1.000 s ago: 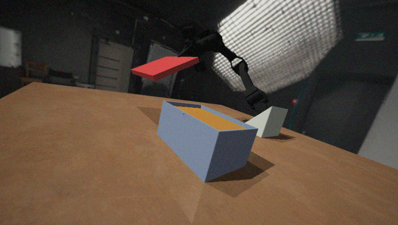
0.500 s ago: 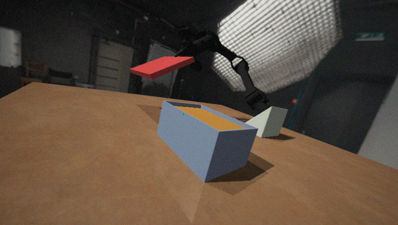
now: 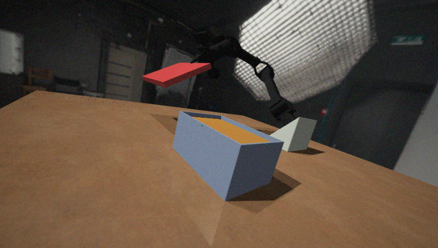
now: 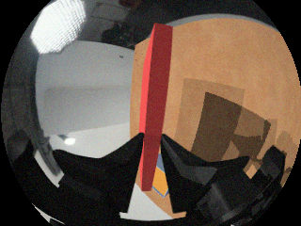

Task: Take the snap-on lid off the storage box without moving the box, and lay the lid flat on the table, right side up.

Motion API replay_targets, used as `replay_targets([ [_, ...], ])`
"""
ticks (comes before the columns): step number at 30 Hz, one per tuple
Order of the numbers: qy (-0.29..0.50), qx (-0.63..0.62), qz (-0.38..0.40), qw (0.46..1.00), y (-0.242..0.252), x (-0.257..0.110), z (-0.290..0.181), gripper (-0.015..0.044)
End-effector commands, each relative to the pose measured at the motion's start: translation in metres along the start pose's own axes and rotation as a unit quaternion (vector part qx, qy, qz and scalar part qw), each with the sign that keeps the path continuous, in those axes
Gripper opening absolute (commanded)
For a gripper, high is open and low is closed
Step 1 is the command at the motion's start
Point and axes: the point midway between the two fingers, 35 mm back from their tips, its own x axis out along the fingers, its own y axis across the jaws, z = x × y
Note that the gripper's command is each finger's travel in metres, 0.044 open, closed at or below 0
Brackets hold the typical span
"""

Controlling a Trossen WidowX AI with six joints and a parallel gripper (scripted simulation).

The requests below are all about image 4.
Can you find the red lid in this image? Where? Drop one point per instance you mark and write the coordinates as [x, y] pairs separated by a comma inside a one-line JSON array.
[[153, 100]]

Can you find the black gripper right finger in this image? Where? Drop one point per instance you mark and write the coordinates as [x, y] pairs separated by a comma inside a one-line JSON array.
[[188, 176]]

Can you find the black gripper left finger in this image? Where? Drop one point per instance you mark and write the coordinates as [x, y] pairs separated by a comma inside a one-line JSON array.
[[115, 172]]

